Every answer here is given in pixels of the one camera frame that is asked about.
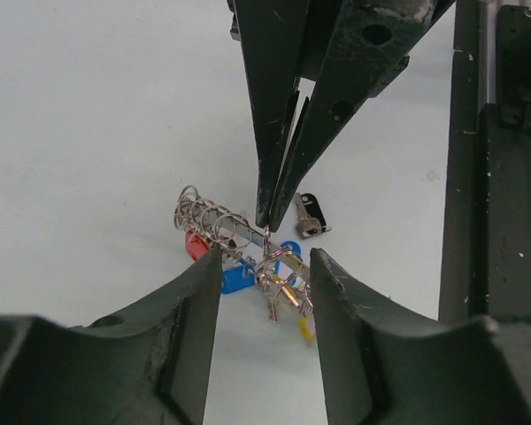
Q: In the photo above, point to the silver key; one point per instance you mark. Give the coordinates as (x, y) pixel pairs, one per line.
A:
(307, 226)

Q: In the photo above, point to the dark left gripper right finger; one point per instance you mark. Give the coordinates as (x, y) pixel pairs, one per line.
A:
(382, 363)

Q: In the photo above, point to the red key tag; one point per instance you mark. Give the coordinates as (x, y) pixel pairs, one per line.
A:
(195, 246)

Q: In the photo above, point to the blue key tag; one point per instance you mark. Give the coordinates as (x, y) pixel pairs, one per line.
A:
(236, 279)

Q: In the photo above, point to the yellow key tag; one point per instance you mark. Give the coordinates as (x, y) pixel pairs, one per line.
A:
(307, 328)

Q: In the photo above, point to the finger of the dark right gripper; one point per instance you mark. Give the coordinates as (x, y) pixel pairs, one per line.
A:
(271, 35)
(367, 44)

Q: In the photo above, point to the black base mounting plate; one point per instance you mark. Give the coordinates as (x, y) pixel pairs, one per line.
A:
(486, 250)

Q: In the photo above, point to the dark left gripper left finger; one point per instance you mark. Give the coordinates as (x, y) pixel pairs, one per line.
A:
(148, 363)

